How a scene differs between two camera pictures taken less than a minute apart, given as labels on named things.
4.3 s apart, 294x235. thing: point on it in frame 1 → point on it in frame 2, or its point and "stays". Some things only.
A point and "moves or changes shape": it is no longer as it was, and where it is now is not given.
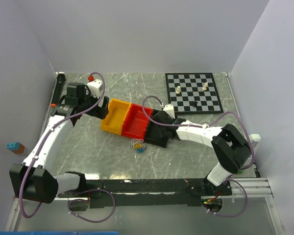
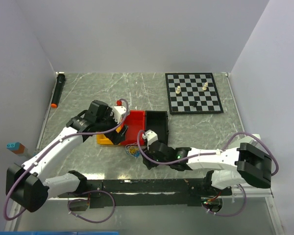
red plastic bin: x=136 y=123 moves or changes shape
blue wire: x=140 y=150 → x=136 y=153
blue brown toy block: x=16 y=147 stays
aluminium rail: x=255 y=187 stays
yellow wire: x=138 y=145 → x=133 y=149
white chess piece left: x=178 y=89 stays
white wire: x=137 y=144 → x=128 y=146
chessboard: x=193 y=93 stays
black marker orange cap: x=60 y=80 stays
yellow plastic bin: x=114 y=122 moves or changes shape
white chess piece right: x=205 y=87 stays
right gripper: x=160 y=129 → x=148 y=165
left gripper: x=100 y=112 → x=117 y=137
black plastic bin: x=156 y=133 stays
